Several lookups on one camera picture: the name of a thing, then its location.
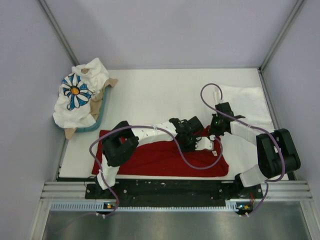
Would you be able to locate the red t shirt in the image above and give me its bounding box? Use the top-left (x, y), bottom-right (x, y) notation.
top-left (91, 124), bottom-right (230, 178)

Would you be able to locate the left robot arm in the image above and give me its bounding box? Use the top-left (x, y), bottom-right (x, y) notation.
top-left (96, 116), bottom-right (204, 199)

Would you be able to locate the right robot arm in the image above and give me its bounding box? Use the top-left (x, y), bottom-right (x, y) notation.
top-left (209, 102), bottom-right (301, 198)

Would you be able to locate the folded white t shirt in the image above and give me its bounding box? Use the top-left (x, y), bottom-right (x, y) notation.
top-left (213, 85), bottom-right (272, 126)

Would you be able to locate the teal plastic bin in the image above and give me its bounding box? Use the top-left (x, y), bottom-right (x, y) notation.
top-left (54, 83), bottom-right (112, 133)

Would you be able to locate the tan t shirt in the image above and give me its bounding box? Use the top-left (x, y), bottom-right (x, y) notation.
top-left (64, 78), bottom-right (118, 140)

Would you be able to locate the white crumpled t shirt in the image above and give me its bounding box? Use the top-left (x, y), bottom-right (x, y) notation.
top-left (71, 57), bottom-right (110, 94)

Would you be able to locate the white flower print t shirt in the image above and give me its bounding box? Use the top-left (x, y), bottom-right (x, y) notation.
top-left (53, 73), bottom-right (96, 129)

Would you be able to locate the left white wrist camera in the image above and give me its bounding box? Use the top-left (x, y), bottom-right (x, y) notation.
top-left (195, 135), bottom-right (215, 151)

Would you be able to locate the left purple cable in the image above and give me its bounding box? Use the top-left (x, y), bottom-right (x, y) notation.
top-left (89, 124), bottom-right (223, 218)

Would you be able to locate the purple cable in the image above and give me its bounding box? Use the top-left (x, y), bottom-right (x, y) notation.
top-left (200, 83), bottom-right (286, 218)
top-left (89, 124), bottom-right (223, 218)

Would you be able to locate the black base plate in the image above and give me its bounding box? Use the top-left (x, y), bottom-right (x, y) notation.
top-left (84, 177), bottom-right (263, 208)

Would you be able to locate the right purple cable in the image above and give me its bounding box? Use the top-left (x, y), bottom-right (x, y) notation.
top-left (200, 83), bottom-right (286, 218)

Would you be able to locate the grey slotted cable duct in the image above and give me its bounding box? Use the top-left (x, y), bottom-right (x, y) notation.
top-left (50, 201), bottom-right (253, 214)

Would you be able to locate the right aluminium frame post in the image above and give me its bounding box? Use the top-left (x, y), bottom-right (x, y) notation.
top-left (258, 0), bottom-right (307, 73)

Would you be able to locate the aluminium frame post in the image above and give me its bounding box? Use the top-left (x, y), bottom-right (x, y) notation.
top-left (37, 0), bottom-right (80, 66)
top-left (258, 0), bottom-right (307, 73)

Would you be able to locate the left aluminium frame post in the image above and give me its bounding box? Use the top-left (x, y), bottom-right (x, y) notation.
top-left (37, 0), bottom-right (80, 66)

